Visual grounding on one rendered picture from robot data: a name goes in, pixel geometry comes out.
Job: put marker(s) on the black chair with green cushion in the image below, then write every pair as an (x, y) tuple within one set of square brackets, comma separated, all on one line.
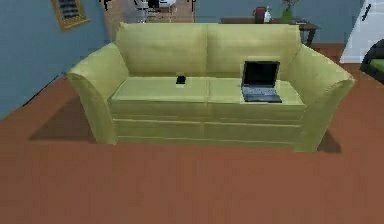
[(375, 61)]

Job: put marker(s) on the gold framed wall picture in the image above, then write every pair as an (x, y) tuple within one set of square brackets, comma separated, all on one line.
[(69, 11)]

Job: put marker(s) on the dark red box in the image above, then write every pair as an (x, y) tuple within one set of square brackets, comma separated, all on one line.
[(260, 14)]

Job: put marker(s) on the white room door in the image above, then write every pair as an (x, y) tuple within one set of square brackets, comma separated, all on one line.
[(363, 33)]

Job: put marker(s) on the dark brown side table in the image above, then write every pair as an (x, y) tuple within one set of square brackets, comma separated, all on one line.
[(308, 26)]

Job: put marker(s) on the green vase with plant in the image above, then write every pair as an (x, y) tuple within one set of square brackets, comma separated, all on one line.
[(287, 13)]

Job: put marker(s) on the yellow-green sofa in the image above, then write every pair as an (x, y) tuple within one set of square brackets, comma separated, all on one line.
[(186, 100)]

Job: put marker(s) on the white bottle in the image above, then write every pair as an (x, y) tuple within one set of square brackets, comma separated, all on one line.
[(267, 15)]

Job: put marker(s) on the black open laptop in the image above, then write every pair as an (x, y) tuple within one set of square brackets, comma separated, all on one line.
[(260, 80)]

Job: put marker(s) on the small black remote control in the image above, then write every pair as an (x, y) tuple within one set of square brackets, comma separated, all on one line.
[(180, 79)]

